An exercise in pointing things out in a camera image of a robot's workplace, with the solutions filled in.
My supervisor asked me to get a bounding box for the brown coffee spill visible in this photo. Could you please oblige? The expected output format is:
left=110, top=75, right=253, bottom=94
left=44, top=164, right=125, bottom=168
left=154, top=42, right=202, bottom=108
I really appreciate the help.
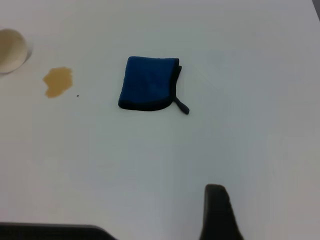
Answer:
left=42, top=66, right=75, bottom=99

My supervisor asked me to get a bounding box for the white paper coffee cup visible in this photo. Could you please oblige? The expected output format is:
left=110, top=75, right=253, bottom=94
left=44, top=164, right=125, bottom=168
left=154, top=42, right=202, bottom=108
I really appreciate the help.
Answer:
left=0, top=28, right=34, bottom=76

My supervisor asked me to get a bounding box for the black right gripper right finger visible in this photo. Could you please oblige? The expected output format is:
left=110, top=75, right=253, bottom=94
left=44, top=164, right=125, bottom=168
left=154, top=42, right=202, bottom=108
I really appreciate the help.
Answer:
left=198, top=184, right=245, bottom=240

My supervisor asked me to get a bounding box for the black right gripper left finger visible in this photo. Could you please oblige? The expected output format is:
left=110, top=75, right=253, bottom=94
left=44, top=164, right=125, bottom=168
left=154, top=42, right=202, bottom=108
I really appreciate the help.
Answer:
left=0, top=221, right=119, bottom=240

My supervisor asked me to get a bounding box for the blue cloth with black trim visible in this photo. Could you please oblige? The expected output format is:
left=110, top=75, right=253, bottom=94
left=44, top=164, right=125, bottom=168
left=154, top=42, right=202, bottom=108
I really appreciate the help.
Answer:
left=117, top=55, right=191, bottom=116

